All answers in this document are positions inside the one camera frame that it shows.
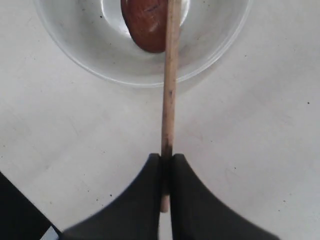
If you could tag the white floral ceramic bowl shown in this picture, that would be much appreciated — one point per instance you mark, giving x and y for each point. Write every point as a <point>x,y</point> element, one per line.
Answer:
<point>94,35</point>

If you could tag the dark red wooden spoon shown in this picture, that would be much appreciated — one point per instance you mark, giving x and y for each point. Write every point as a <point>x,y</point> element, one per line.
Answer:
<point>146,21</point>

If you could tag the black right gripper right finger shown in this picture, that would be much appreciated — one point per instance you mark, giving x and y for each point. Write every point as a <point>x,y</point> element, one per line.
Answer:
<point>196,214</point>

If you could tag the wooden chopstick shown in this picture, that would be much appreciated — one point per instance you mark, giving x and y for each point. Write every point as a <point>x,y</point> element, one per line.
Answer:
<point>169,94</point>

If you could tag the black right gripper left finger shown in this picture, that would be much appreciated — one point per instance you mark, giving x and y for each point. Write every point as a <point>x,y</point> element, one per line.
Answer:
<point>133,215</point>

